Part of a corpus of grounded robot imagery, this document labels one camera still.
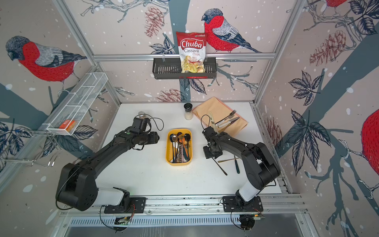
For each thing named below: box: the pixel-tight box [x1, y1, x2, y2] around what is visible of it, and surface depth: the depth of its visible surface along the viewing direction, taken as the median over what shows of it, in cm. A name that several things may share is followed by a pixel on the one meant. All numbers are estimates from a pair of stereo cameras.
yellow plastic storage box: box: [165, 128, 193, 166], surface depth 95 cm
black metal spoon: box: [184, 133, 191, 161], surface depth 99 cm
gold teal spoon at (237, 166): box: [233, 155, 240, 175], surface depth 87 cm
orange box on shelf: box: [58, 119, 76, 132], surface depth 68 cm
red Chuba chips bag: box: [176, 31, 208, 74], surface depth 85 cm
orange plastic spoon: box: [179, 137, 189, 158], surface depth 97 cm
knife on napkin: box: [218, 116, 240, 128], surface depth 109 cm
